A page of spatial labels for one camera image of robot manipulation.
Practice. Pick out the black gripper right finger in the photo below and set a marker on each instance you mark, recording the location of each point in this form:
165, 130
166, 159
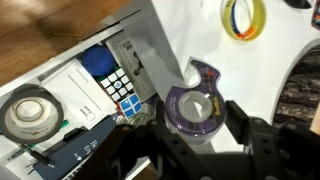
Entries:
266, 150

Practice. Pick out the blue ball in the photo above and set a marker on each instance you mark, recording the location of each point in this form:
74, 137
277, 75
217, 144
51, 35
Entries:
98, 60

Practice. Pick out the small blue puzzle cube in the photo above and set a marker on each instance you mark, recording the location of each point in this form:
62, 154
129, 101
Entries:
130, 105

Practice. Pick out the white printed card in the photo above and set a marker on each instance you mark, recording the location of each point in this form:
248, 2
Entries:
76, 96

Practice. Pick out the white-faced puzzle cube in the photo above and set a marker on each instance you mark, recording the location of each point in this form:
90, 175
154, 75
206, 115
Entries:
116, 84

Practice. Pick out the white tape roll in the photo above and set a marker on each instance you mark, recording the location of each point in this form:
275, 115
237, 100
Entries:
20, 124

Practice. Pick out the grey duct tape roll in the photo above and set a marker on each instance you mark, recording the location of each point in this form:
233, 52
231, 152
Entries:
55, 126

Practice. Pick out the white desk with drawer cabinet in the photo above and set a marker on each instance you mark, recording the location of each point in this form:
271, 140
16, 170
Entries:
200, 33

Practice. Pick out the blue calculator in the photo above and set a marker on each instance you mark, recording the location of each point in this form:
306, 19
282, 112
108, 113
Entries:
80, 150

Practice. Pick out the white package with black print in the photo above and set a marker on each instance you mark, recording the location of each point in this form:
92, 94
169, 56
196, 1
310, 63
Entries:
144, 87

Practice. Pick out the purple tape dispenser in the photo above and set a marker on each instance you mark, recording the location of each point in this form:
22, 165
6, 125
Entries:
210, 78

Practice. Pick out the wooden bark slice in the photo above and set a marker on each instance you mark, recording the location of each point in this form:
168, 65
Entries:
300, 93

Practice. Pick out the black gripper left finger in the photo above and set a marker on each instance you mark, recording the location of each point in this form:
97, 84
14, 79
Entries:
133, 156

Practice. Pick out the white open drawer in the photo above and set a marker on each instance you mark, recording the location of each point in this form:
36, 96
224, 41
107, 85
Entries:
50, 63

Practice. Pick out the yellow tape roll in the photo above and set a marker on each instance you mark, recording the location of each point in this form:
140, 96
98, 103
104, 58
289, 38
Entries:
243, 36

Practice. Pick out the black pen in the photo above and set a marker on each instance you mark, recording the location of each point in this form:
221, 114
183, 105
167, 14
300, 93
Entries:
38, 156

